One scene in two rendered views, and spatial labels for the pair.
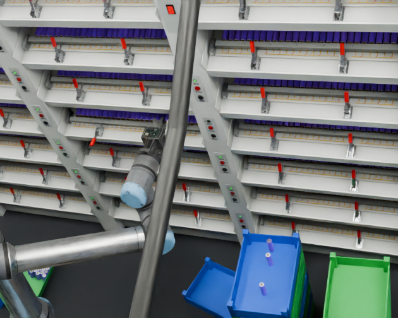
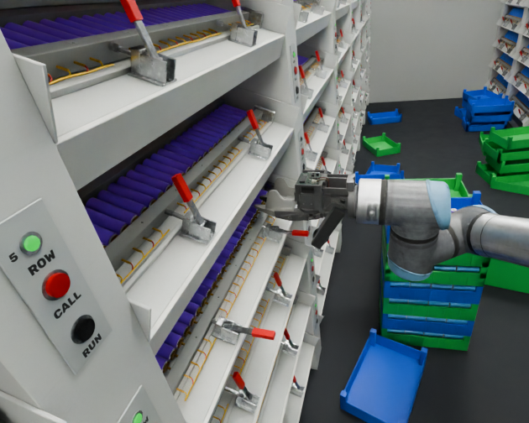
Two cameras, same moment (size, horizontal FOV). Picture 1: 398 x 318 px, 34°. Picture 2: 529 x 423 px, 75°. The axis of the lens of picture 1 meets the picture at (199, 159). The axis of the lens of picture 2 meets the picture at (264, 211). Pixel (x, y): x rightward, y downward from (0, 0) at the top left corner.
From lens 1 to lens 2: 2.37 m
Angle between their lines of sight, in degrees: 74
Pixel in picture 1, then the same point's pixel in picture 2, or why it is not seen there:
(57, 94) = (149, 289)
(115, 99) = (237, 185)
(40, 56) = (95, 99)
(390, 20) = not seen: outside the picture
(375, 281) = not seen: hidden behind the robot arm
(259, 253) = not seen: hidden behind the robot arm
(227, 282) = (364, 384)
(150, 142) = (329, 182)
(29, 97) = (102, 383)
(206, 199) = (295, 326)
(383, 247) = (332, 239)
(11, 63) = (2, 173)
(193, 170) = (290, 279)
